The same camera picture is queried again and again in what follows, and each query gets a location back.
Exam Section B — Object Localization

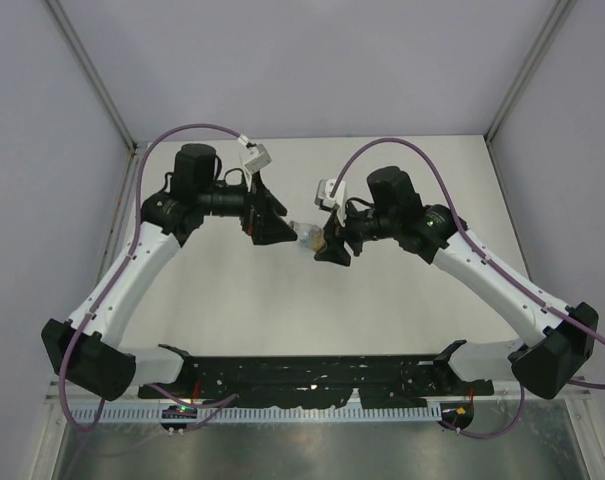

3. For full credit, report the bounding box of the aluminium frame post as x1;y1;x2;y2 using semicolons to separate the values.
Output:
41;0;137;152
484;0;577;145

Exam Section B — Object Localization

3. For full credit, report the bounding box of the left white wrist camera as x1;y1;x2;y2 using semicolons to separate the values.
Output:
240;141;272;185

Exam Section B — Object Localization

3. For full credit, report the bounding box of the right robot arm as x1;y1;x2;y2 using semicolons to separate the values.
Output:
315;166;598;399

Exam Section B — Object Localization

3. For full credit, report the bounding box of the white slotted cable duct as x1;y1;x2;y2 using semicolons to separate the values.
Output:
68;405;443;422

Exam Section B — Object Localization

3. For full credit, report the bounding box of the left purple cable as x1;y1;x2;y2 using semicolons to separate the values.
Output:
59;123;250;434

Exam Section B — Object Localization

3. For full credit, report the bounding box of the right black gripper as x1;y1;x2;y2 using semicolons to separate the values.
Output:
315;198;399;266

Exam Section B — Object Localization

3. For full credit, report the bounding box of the left aluminium frame post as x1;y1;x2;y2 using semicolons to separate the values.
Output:
41;0;137;152

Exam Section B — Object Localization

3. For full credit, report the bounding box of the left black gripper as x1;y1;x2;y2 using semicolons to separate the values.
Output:
199;170;298;244

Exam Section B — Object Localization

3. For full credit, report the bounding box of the right aluminium frame post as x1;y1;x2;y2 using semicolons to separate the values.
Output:
484;0;577;145

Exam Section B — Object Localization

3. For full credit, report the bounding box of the clear pill bottle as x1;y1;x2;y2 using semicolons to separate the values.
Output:
288;220;325;252

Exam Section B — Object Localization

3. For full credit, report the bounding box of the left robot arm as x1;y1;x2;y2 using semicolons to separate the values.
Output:
41;143;297;401

